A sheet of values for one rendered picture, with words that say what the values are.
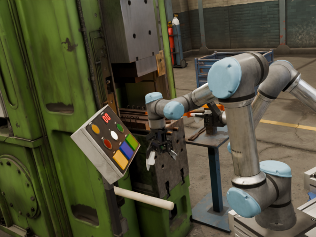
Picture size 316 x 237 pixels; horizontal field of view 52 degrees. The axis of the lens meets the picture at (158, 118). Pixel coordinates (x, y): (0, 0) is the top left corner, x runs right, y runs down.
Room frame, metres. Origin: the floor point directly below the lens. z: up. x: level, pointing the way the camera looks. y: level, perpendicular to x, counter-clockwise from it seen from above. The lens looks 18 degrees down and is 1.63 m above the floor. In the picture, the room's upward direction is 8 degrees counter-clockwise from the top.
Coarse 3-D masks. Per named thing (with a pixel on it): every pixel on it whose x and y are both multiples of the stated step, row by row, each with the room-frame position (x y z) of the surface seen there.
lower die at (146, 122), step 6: (120, 108) 2.28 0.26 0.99; (120, 114) 2.13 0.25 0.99; (126, 114) 2.11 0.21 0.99; (132, 114) 2.09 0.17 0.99; (138, 114) 2.06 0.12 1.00; (144, 114) 2.03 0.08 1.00; (126, 120) 2.01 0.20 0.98; (132, 120) 1.99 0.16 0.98; (138, 120) 1.98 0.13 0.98; (144, 120) 1.96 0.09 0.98; (132, 126) 1.97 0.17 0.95; (138, 126) 1.94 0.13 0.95; (144, 126) 1.91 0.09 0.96
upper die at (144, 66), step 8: (152, 56) 2.04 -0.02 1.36; (112, 64) 2.02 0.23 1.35; (120, 64) 1.98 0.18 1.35; (128, 64) 1.94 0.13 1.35; (136, 64) 1.91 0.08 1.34; (144, 64) 1.97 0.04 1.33; (152, 64) 2.03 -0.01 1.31; (120, 72) 1.98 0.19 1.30; (128, 72) 1.94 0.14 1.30; (136, 72) 1.91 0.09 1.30; (144, 72) 1.96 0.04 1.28
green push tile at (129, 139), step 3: (129, 135) 1.58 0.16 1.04; (126, 138) 1.53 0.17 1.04; (129, 138) 1.55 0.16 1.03; (132, 138) 1.58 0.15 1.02; (126, 141) 1.52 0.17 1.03; (129, 141) 1.53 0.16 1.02; (132, 141) 1.56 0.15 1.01; (135, 141) 1.59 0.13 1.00; (129, 144) 1.52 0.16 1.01; (132, 144) 1.53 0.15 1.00; (135, 144) 1.56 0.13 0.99; (132, 147) 1.52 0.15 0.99; (135, 147) 1.54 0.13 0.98
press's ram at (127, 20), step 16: (112, 0) 1.90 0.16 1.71; (128, 0) 1.93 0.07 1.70; (144, 0) 2.04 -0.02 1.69; (112, 16) 1.91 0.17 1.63; (128, 16) 1.90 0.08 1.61; (144, 16) 2.02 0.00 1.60; (112, 32) 1.92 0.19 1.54; (128, 32) 1.89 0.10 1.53; (144, 32) 2.00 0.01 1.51; (112, 48) 1.93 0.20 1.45; (128, 48) 1.87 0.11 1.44; (144, 48) 1.98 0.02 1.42
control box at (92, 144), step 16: (96, 112) 1.64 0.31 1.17; (112, 112) 1.62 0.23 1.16; (80, 128) 1.33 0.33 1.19; (112, 128) 1.51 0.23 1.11; (80, 144) 1.32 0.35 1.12; (96, 144) 1.31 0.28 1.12; (112, 144) 1.40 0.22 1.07; (128, 144) 1.52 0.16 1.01; (96, 160) 1.31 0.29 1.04; (112, 160) 1.31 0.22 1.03; (128, 160) 1.41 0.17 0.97; (112, 176) 1.30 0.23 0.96
